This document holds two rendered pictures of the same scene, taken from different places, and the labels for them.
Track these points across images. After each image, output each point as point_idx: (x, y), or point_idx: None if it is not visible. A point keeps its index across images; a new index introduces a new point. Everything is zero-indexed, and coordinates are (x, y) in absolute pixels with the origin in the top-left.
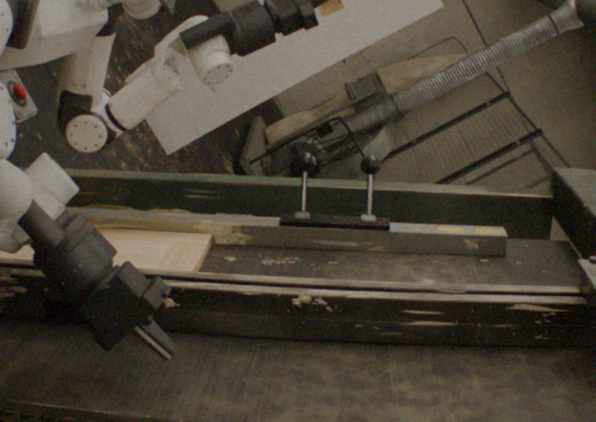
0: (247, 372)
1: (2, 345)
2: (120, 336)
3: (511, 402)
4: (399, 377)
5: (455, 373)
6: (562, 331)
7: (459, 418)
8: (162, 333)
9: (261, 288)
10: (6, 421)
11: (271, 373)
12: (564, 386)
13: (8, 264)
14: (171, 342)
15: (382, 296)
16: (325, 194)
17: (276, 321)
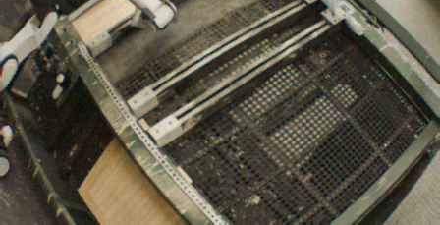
0: (189, 13)
1: (128, 48)
2: (167, 25)
3: None
4: None
5: None
6: None
7: None
8: (172, 18)
9: None
10: (161, 60)
11: (193, 10)
12: None
13: (110, 30)
14: (174, 18)
15: None
16: None
17: None
